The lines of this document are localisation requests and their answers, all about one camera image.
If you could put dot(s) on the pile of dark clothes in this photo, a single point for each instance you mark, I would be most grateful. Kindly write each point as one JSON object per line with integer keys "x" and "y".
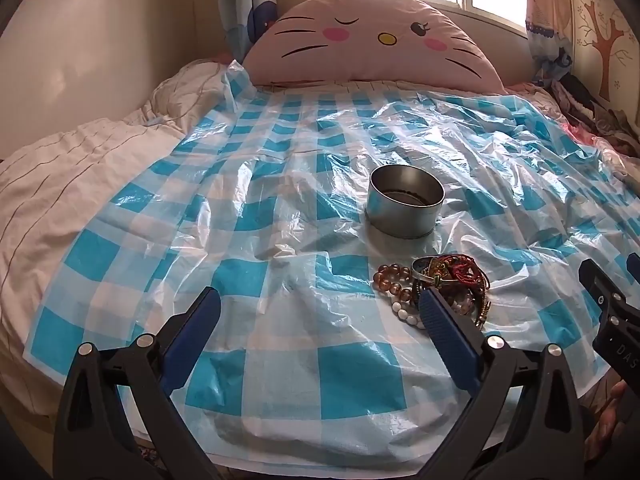
{"x": 595, "y": 110}

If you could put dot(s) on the person's right hand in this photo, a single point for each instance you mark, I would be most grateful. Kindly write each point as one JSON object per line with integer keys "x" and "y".
{"x": 614, "y": 405}

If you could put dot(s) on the tree decal headboard panel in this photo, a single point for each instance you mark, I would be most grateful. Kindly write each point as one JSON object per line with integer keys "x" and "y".
{"x": 605, "y": 25}

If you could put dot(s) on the round metal tin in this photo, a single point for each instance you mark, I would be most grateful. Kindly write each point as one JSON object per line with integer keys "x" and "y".
{"x": 405, "y": 210}

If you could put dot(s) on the silver metal bangle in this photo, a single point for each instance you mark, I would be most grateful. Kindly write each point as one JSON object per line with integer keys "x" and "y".
{"x": 425, "y": 272}

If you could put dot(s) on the pink cat face pillow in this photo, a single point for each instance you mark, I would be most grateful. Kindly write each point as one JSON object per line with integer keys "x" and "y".
{"x": 370, "y": 45}

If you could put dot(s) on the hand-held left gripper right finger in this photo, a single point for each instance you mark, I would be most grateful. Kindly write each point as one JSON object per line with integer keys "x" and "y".
{"x": 440, "y": 324}

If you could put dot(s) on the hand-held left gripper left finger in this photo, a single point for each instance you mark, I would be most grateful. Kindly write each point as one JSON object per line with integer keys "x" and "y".
{"x": 200, "y": 321}

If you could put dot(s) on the plain cream headboard panel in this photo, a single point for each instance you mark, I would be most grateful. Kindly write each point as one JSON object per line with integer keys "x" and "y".
{"x": 110, "y": 50}

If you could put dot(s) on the pink and blue curtain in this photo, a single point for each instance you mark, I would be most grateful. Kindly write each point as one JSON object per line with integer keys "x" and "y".
{"x": 547, "y": 25}

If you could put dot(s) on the whale print curtain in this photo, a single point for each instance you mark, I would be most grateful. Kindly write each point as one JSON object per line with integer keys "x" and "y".
{"x": 245, "y": 10}

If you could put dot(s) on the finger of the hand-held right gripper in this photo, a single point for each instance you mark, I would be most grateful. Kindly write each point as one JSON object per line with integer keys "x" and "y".
{"x": 634, "y": 267}
{"x": 600, "y": 285}

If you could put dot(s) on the blue checkered plastic sheet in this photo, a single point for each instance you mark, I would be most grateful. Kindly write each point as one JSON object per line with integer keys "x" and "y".
{"x": 280, "y": 280}

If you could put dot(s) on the striped white quilt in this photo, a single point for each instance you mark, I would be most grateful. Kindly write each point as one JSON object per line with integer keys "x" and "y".
{"x": 75, "y": 180}

